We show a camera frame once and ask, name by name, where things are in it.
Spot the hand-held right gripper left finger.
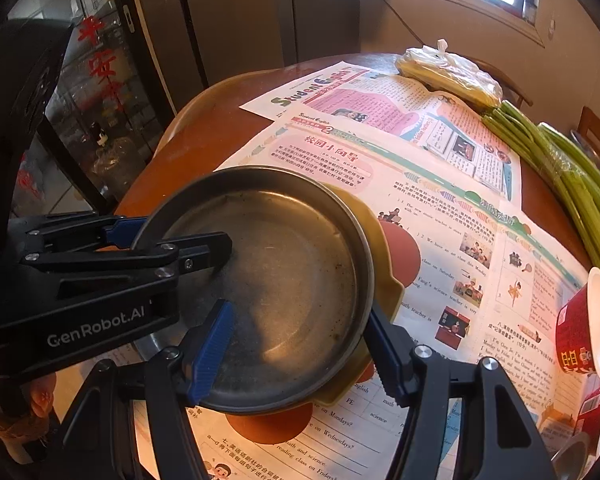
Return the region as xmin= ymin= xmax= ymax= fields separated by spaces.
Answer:
xmin=55 ymin=298 xmax=237 ymax=480

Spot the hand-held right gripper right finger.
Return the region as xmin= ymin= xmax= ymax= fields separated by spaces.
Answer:
xmin=367 ymin=305 xmax=556 ymax=480

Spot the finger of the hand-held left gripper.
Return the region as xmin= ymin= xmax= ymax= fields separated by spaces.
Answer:
xmin=20 ymin=231 xmax=234 ymax=281
xmin=25 ymin=212 xmax=150 ymax=251

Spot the round metal plate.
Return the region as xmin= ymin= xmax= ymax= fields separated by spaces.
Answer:
xmin=131 ymin=166 xmax=376 ymax=415

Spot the yellow shell-shaped plate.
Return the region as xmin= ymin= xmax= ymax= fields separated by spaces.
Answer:
xmin=305 ymin=182 xmax=406 ymax=407

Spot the red bowl with white inside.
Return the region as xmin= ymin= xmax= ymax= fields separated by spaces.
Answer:
xmin=555 ymin=266 xmax=600 ymax=380
xmin=577 ymin=375 xmax=600 ymax=461

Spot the stainless steel bowl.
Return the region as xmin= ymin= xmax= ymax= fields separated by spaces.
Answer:
xmin=550 ymin=430 xmax=593 ymax=480

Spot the person's left hand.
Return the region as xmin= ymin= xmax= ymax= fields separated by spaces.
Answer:
xmin=0 ymin=372 xmax=61 ymax=463

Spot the glass door cabinet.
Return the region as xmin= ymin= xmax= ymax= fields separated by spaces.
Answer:
xmin=5 ymin=0 xmax=181 ymax=221

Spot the large printed newspaper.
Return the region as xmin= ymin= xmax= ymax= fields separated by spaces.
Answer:
xmin=95 ymin=105 xmax=593 ymax=480

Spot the pink printed newspaper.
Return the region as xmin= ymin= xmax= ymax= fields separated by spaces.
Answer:
xmin=240 ymin=60 xmax=523 ymax=206

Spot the grey refrigerator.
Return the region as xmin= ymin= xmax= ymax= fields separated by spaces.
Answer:
xmin=125 ymin=0 xmax=361 ymax=126

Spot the green celery bunch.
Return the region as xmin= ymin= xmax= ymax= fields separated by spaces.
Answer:
xmin=537 ymin=122 xmax=600 ymax=221
xmin=481 ymin=100 xmax=600 ymax=306

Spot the plastic bag of yellow food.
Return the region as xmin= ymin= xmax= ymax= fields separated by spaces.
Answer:
xmin=395 ymin=39 xmax=503 ymax=108

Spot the steel basin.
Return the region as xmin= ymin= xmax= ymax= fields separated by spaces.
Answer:
xmin=569 ymin=129 xmax=600 ymax=183

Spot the wooden chair with curved back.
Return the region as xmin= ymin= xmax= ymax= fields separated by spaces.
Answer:
xmin=460 ymin=57 xmax=533 ymax=108

